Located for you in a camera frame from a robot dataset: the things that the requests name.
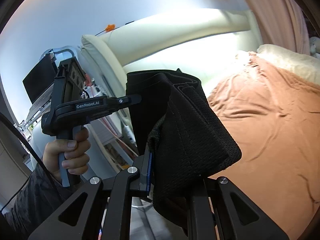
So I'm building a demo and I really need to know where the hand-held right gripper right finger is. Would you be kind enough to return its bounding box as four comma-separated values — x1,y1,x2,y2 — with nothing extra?
186,176,290,240

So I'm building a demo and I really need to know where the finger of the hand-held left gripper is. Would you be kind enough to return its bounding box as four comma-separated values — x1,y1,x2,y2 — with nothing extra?
107,94,142,110

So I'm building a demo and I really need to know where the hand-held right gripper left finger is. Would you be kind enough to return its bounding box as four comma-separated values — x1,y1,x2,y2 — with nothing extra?
27,150,154,240

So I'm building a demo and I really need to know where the black sleeveless top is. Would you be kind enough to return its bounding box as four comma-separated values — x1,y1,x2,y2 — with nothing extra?
126,68,242,238

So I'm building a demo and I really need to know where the person's left forearm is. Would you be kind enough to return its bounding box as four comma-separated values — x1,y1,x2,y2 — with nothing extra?
0,162,73,240

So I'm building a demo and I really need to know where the person's left hand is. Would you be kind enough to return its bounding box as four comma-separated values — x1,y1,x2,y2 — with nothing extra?
42,127,91,183

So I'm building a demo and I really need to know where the white bottle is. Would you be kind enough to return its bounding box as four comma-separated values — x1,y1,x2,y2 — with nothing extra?
121,122,137,145

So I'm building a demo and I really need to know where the black laptop screen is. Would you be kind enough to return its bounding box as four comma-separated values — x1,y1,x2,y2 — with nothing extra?
22,54,59,104

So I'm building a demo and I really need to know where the cream padded headboard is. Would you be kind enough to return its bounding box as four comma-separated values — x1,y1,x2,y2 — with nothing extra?
77,7,262,160

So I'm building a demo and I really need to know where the brown blanket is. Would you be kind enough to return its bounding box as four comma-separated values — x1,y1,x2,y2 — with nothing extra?
207,52,320,240

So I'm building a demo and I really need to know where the cream pillow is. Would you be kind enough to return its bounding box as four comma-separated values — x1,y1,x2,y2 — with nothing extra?
236,44,320,85

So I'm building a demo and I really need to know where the pink curtain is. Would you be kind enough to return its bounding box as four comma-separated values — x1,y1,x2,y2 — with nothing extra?
231,0,313,55

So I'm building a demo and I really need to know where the cream plush toy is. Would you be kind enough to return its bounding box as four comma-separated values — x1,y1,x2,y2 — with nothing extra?
309,36,320,55

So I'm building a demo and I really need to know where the thick black cable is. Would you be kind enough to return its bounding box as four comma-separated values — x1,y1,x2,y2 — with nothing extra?
0,112,59,198

